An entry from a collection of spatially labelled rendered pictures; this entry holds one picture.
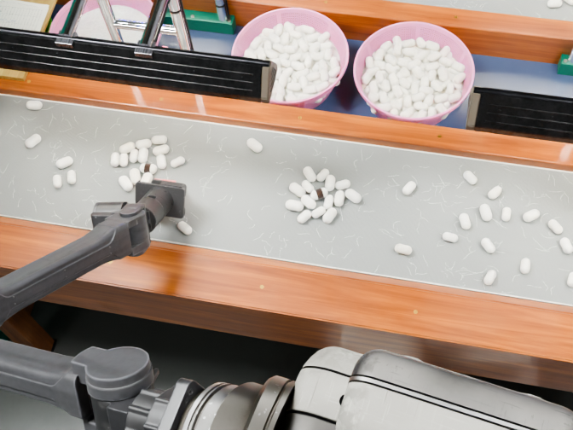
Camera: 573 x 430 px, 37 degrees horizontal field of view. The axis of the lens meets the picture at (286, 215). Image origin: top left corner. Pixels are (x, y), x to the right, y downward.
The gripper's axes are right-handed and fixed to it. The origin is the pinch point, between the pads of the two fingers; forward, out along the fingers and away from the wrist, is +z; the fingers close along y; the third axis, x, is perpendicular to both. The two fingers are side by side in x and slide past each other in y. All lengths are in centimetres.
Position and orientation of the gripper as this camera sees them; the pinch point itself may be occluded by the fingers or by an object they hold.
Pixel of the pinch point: (173, 184)
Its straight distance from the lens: 179.7
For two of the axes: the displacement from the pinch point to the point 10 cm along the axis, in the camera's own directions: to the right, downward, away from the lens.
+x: -0.8, 9.1, 4.0
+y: -9.8, -1.5, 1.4
